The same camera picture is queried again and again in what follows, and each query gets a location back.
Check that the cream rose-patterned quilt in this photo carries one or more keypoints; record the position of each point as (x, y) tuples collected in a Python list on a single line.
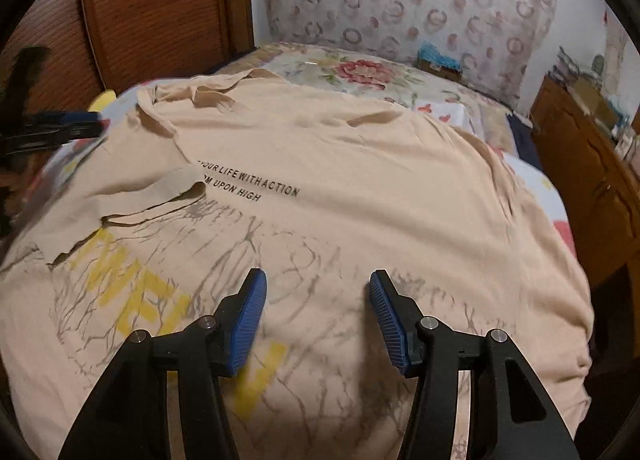
[(360, 70)]

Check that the wooden headboard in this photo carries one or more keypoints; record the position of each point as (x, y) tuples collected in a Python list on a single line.
[(150, 5)]

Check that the beige printed t-shirt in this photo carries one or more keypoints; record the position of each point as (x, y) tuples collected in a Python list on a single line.
[(325, 150)]

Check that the small brown cardboard box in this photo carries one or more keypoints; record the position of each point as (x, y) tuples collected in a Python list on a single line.
[(440, 71)]

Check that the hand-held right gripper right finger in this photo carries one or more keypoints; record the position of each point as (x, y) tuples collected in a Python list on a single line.
[(387, 325)]

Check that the pile of cabinet clutter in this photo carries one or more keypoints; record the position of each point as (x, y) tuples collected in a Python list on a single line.
[(622, 115)]

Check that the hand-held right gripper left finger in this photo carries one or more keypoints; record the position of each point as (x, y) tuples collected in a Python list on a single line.
[(247, 325)]

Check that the white red-flowered bed sheet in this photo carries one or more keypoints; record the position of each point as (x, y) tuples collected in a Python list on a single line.
[(542, 190)]

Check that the open cardboard box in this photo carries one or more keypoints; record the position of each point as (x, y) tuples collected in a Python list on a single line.
[(595, 100)]

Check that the navy dark cloth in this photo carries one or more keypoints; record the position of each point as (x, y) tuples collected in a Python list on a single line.
[(522, 140)]

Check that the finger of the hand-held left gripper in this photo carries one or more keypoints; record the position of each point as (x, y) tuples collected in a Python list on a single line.
[(55, 132)]

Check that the yellow soft item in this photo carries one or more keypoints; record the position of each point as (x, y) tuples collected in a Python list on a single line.
[(102, 101)]

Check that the blue crumpled plastic bag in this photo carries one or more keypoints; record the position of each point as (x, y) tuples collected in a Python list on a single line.
[(437, 52)]

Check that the brown wooden cabinet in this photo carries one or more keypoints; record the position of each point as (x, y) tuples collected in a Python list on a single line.
[(590, 180)]

